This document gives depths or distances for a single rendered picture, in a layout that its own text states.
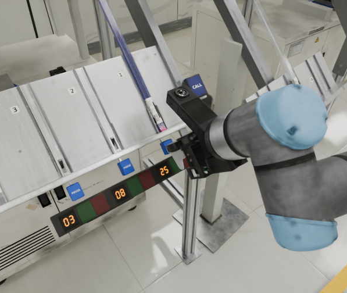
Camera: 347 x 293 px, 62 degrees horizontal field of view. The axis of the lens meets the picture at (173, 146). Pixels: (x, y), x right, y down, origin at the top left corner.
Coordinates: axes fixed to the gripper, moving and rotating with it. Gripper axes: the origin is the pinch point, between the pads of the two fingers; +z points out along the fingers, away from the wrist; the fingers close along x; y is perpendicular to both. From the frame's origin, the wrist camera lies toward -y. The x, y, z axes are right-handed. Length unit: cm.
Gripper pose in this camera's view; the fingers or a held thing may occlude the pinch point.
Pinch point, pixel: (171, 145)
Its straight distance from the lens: 63.7
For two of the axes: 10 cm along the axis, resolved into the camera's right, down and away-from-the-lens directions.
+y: 4.2, 9.0, 0.4
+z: -4.0, 1.5, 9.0
